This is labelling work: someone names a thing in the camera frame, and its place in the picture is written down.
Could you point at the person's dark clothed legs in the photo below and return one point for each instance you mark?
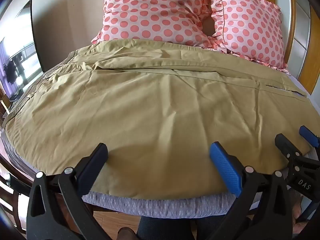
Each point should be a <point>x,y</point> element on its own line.
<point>172,230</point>

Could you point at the light wardrobe door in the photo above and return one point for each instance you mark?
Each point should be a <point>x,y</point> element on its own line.
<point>305,30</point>

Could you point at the person's right hand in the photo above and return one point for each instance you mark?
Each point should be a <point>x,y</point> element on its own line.
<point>301,217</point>

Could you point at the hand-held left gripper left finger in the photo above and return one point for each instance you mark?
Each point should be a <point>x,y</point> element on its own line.
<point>93,166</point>

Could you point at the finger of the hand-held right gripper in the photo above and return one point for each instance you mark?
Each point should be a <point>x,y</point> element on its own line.
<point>287,146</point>
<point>308,135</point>

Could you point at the olive green duvet cover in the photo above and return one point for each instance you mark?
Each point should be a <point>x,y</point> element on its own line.
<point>150,110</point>

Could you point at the pink polka dot pillow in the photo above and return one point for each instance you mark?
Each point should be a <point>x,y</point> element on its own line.
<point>250,22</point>
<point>155,12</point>

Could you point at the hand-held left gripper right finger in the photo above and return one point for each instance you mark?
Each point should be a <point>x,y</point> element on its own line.
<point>225,166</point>

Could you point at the dark wooden bed frame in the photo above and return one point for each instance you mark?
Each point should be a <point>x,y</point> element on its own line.
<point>10,192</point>

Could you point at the bed with grey sheet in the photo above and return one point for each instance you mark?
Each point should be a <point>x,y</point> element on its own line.
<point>150,205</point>

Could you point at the person's foot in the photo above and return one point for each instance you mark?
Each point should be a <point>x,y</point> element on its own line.
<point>127,234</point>

